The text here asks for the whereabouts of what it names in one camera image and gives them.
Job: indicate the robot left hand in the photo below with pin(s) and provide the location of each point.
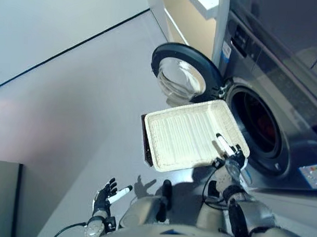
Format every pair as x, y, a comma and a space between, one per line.
101, 202

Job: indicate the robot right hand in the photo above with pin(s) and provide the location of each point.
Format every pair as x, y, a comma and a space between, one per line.
236, 155

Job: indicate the red cloth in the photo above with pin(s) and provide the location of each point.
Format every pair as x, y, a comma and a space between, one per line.
266, 125

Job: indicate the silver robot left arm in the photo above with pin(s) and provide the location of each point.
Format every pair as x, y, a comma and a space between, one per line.
94, 228

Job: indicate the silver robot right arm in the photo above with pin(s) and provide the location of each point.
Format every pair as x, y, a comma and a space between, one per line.
259, 210

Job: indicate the grey front-load washing machine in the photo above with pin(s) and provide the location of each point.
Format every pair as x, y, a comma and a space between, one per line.
292, 89

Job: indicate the black robot right foot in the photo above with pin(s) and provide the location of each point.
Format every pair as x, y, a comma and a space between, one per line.
212, 188

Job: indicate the cream woven laundry basket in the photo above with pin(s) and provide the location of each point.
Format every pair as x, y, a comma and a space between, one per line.
181, 140

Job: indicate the white colourful washer sticker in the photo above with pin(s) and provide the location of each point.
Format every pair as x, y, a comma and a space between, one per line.
311, 175

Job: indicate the silver robot torso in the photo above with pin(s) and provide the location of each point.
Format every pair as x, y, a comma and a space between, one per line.
175, 236

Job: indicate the blue washer label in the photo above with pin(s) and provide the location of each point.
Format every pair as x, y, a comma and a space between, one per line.
226, 51

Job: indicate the round glass washer door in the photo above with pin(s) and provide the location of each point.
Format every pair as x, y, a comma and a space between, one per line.
160, 53

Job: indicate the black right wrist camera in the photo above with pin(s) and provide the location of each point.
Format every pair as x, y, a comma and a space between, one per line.
218, 162

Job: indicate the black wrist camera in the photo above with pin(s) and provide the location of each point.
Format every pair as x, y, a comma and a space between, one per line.
218, 162
110, 223

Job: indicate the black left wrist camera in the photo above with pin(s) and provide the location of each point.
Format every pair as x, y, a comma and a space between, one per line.
110, 223

